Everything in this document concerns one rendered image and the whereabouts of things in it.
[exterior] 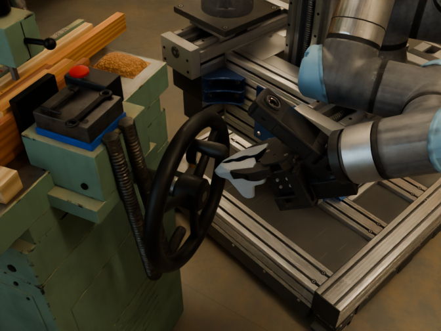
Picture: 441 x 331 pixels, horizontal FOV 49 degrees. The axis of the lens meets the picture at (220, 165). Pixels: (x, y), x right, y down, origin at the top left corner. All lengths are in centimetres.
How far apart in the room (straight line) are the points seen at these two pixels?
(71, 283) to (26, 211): 23
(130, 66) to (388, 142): 57
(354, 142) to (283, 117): 10
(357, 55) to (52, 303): 65
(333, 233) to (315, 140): 98
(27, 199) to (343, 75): 48
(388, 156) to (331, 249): 99
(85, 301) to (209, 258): 82
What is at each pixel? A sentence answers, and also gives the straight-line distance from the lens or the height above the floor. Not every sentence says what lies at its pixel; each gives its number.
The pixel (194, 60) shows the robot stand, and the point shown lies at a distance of 135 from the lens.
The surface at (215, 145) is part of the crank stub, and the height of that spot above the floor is 94.
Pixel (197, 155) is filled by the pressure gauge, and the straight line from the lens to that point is 112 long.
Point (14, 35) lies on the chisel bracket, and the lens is 85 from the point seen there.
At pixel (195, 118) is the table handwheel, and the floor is 95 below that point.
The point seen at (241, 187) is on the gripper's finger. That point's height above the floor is 90.
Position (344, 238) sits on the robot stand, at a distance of 160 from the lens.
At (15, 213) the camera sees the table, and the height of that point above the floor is 88.
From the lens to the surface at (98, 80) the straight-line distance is 77.
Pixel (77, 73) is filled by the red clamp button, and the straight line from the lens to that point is 77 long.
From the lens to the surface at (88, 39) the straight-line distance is 106.
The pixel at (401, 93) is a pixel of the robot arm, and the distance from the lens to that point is 66.
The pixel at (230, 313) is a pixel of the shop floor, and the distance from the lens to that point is 164.
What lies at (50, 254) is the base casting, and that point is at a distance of 87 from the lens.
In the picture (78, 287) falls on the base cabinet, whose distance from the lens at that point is 99.
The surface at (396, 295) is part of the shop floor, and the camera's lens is 178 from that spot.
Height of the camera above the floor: 140
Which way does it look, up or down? 41 degrees down
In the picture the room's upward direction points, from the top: straight up
